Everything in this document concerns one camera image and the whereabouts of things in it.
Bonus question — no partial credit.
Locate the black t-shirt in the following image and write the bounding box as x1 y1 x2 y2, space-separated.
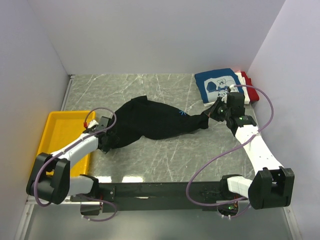
110 95 209 149

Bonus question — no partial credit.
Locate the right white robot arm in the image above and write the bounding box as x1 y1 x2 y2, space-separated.
206 84 295 210

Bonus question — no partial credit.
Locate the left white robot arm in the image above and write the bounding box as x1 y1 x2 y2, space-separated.
26 116 118 207

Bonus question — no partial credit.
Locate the folded red t-shirt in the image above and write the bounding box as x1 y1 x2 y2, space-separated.
216 71 261 109

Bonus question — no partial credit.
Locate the folded blue printed t-shirt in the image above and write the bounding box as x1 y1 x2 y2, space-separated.
194 68 241 104

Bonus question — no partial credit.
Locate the folded white t-shirt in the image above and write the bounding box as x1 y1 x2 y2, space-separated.
203 72 250 107

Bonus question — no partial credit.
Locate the yellow plastic tray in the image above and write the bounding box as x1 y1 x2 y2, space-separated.
35 110 96 177

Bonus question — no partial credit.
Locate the black base beam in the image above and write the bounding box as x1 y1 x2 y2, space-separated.
70 181 240 216

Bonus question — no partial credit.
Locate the aluminium rail frame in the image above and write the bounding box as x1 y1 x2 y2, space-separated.
15 202 302 240

